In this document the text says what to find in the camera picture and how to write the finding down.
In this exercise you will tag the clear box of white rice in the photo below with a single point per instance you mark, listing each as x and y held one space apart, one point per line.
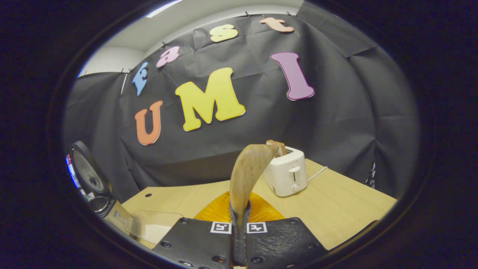
157 232

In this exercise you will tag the wooden spoon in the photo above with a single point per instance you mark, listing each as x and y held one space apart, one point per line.
250 168

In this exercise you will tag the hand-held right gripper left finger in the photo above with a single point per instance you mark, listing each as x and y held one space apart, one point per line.
198 243

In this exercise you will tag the black rice cooker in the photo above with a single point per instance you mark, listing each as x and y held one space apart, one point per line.
87 175

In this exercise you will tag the toasted bread slice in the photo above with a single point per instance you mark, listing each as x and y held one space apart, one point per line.
279 146

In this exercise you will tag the computer monitor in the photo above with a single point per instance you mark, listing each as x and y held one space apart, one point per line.
71 172

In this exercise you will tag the white toaster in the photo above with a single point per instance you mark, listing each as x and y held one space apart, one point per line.
285 175

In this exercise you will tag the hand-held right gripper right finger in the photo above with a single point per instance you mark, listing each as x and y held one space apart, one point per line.
280 243

